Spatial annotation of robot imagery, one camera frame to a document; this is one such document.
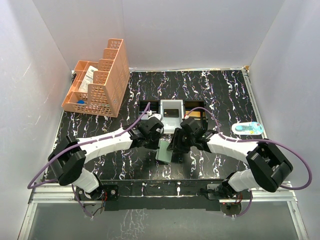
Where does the gold card in black bin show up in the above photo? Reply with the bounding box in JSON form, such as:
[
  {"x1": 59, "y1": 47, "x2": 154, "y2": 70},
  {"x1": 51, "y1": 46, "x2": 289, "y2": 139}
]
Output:
[{"x1": 186, "y1": 110, "x2": 202, "y2": 119}]

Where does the white paper packet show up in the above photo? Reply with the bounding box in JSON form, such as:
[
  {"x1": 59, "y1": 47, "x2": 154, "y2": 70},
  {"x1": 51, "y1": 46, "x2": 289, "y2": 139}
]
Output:
[{"x1": 78, "y1": 65, "x2": 98, "y2": 93}]

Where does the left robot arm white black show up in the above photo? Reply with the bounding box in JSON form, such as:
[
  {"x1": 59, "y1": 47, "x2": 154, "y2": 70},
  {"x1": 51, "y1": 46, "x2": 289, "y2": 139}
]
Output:
[{"x1": 48, "y1": 113, "x2": 164, "y2": 200}]

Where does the blue white oval package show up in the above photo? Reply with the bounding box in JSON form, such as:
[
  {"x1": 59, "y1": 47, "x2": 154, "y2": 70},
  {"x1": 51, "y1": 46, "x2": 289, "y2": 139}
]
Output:
[{"x1": 231, "y1": 121, "x2": 264, "y2": 136}]

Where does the purple cable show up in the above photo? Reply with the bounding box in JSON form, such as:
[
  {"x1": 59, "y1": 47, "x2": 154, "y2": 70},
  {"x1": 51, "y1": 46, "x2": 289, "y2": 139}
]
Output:
[
  {"x1": 184, "y1": 106, "x2": 313, "y2": 218},
  {"x1": 26, "y1": 101, "x2": 152, "y2": 221}
]

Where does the peach plastic desk organizer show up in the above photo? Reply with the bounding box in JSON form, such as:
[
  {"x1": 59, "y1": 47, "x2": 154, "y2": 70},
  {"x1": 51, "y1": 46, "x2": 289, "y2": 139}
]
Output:
[{"x1": 62, "y1": 38, "x2": 130, "y2": 118}]

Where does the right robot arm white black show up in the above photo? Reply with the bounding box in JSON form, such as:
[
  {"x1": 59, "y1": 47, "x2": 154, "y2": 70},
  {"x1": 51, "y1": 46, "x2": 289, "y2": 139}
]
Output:
[{"x1": 167, "y1": 118, "x2": 293, "y2": 199}]

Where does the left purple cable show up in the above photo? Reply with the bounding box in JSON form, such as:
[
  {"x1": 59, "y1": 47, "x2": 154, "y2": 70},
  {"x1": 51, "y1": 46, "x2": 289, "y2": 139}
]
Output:
[{"x1": 26, "y1": 101, "x2": 152, "y2": 221}]

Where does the white plastic bin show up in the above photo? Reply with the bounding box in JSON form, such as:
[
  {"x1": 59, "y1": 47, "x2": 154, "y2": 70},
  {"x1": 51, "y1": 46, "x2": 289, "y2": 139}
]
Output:
[{"x1": 160, "y1": 99, "x2": 185, "y2": 134}]

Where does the black card in white bin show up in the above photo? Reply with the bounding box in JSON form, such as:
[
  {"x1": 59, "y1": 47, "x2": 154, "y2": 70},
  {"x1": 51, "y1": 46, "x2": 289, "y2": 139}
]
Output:
[{"x1": 163, "y1": 108, "x2": 180, "y2": 118}]

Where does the green card holder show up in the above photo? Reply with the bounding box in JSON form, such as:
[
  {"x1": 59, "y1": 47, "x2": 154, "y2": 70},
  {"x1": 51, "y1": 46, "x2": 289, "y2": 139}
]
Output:
[{"x1": 155, "y1": 140, "x2": 173, "y2": 164}]

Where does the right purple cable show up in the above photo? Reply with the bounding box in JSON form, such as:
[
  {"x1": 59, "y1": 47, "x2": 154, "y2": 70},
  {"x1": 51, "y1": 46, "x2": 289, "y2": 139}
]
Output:
[{"x1": 184, "y1": 106, "x2": 313, "y2": 218}]

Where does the blue small object in organizer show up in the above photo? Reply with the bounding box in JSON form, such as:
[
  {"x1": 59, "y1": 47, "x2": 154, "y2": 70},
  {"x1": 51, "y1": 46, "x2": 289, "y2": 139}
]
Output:
[{"x1": 77, "y1": 100, "x2": 86, "y2": 105}]

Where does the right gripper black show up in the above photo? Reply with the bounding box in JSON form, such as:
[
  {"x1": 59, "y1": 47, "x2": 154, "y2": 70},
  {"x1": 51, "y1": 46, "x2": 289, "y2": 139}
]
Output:
[{"x1": 168, "y1": 128, "x2": 195, "y2": 153}]

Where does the black bin with white card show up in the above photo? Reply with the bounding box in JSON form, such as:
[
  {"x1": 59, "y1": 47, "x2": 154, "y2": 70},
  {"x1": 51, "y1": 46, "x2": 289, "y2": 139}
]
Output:
[{"x1": 138, "y1": 100, "x2": 160, "y2": 120}]

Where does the black bin with gold card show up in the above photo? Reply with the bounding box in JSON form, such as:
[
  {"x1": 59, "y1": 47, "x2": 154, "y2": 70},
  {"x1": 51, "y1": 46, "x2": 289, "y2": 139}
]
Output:
[{"x1": 184, "y1": 100, "x2": 208, "y2": 129}]

